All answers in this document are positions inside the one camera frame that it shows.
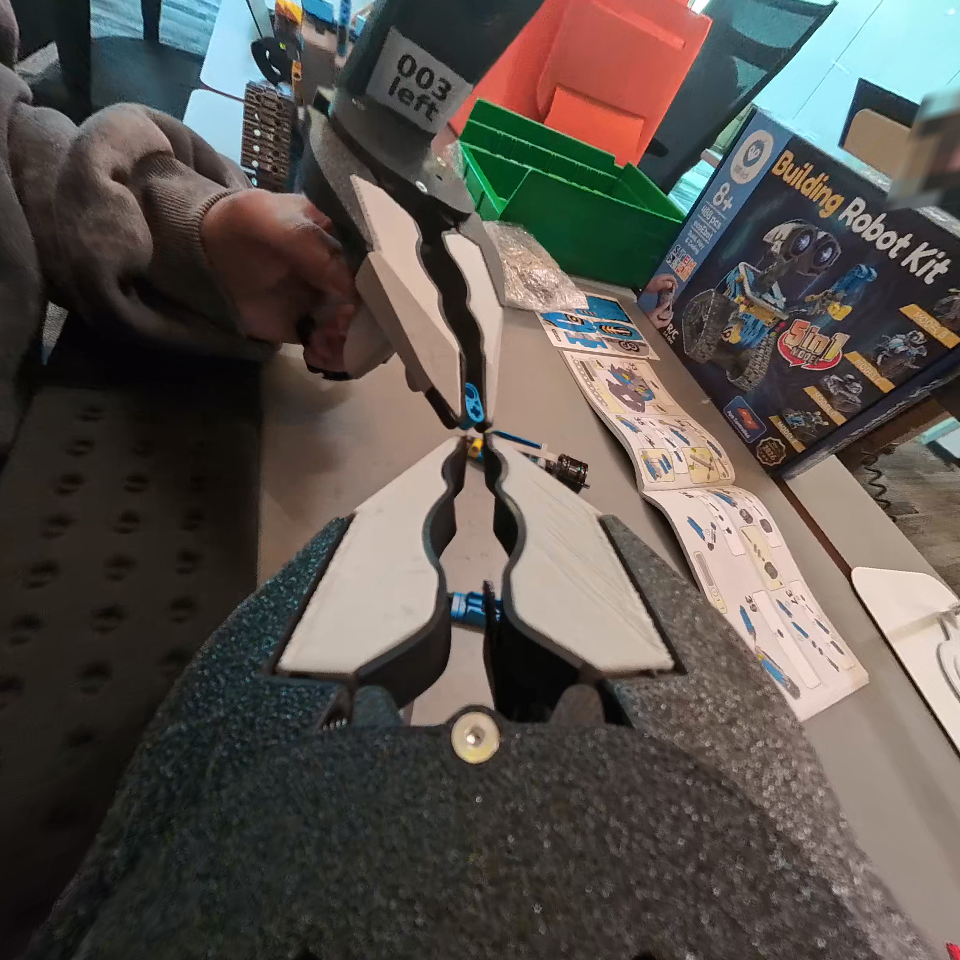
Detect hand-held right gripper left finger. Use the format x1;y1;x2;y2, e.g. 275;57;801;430
273;435;468;682

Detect person's left hand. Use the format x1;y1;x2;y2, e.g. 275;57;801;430
202;187;363;348

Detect sticker sheet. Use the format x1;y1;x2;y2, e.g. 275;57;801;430
536;294;663;363

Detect instruction manual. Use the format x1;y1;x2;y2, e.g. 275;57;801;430
558;348;871;723

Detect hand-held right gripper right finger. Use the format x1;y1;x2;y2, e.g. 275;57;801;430
483;433;676;680

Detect white stand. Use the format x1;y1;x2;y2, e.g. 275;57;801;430
849;566;960;756

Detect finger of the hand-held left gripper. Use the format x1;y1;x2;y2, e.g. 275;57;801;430
351;176;468;430
442;228;507;430

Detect black mesh chair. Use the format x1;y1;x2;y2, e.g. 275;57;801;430
637;0;839;194

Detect robot kit box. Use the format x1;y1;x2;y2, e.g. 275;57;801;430
637;105;960;481

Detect green bin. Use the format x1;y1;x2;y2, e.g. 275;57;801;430
456;99;687;291

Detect clear plastic bag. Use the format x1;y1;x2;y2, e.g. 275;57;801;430
482;221;591;312

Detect blue panel brick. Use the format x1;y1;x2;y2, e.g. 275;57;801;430
447;588;504;625

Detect grey desk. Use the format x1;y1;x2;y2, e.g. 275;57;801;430
255;277;960;960

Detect wheel and beam assembly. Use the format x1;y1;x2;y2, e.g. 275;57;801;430
465;429;592;494

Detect black coiled cable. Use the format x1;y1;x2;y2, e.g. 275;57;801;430
861;448;895;515

